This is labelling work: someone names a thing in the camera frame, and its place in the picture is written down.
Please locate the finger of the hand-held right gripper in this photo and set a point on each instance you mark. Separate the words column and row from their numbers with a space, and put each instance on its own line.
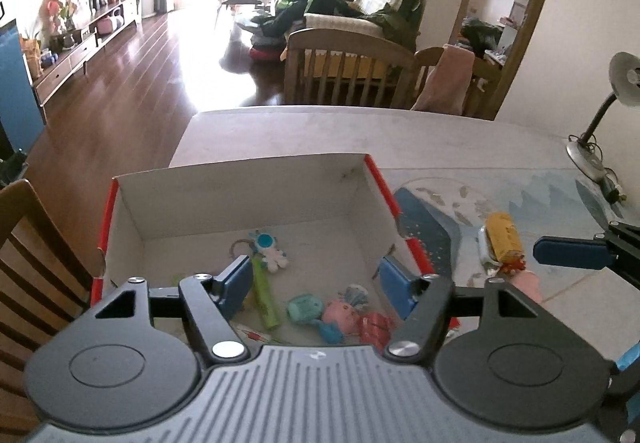
column 570, row 250
column 629, row 362

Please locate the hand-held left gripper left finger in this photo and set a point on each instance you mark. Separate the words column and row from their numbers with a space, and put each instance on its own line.
column 235, row 285

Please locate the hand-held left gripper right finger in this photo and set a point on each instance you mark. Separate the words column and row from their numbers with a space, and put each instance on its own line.
column 395, row 285

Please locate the green tube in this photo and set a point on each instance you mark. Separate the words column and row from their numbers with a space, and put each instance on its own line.
column 265, row 298

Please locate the pink binder clip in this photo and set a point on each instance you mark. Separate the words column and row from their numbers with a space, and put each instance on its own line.
column 375, row 328

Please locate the white green glue pen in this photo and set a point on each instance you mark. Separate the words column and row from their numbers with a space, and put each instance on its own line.
column 252, row 334

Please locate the pink doll with blue hair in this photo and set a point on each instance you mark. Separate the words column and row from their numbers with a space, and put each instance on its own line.
column 340, row 315

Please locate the red cardboard box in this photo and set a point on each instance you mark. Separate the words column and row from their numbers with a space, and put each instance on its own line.
column 240, row 193

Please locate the pink duck toy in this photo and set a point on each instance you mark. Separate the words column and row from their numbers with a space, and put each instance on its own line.
column 527, row 285

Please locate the small red toy piece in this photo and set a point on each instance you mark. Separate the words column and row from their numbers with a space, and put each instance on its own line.
column 514, row 265

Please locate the yellow small carton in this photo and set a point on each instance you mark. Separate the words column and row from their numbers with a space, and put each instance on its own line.
column 502, row 233

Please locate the white carabiner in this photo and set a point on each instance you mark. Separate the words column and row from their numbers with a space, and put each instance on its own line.
column 482, row 245

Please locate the grey gooseneck desk lamp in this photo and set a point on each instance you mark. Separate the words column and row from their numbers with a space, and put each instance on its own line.
column 587, row 160

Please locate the wooden chair with pink towel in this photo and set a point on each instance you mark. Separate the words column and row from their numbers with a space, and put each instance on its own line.
column 485, row 78

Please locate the dark wooden chair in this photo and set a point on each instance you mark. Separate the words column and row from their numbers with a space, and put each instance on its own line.
column 30, row 248

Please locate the pink towel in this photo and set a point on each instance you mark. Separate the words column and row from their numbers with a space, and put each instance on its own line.
column 445, row 78

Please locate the red floor cushion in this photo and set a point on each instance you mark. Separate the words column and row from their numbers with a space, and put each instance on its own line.
column 265, row 54

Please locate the wooden chair with slatted back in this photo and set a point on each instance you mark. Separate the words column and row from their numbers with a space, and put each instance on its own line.
column 350, row 45

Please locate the beige sofa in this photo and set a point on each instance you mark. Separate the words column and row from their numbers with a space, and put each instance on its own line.
column 345, row 23

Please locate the wooden tv cabinet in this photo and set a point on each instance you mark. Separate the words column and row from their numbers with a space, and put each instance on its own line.
column 75, row 58

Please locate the flat television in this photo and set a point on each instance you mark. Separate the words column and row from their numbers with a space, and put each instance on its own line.
column 15, row 88

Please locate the wooden door frame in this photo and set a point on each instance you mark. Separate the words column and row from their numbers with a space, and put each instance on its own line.
column 535, row 23

